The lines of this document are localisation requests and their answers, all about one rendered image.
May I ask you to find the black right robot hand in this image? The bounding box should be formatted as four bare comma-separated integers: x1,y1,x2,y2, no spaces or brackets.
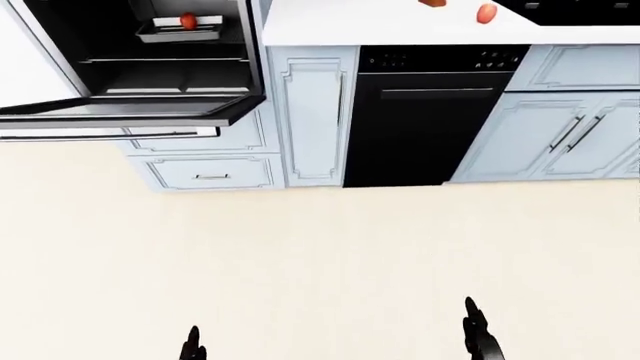
461,296,505,360

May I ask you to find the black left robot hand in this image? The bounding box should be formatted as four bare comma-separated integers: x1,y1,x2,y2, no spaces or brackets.
179,324,208,360

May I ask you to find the narrow light blue cabinet door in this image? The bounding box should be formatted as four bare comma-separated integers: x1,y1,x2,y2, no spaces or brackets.
267,45,360,189

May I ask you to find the black built-in oven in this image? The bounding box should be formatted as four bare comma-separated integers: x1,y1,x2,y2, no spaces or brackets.
7,0,266,99

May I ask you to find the black dishwasher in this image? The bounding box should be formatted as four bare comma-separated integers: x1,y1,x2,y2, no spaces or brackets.
342,44,532,189

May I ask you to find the light blue drawer front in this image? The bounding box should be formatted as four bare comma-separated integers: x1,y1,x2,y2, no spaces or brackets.
503,43,640,93

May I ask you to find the grey metal baking tray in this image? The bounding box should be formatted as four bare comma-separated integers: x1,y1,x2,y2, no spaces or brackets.
134,14,225,44

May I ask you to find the white countertop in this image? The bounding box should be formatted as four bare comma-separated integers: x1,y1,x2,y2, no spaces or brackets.
261,0,640,48

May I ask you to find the red apple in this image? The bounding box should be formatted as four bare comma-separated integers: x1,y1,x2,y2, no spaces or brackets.
476,3,499,25

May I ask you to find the black cooktop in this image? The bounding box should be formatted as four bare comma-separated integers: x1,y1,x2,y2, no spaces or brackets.
492,0,640,27

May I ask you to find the light blue drawer with handle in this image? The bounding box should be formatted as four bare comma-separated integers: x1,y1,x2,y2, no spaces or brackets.
115,108,281,157
127,153,286,194

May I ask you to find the black oven door with handle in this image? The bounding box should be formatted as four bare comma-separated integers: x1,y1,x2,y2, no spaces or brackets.
0,94,267,143

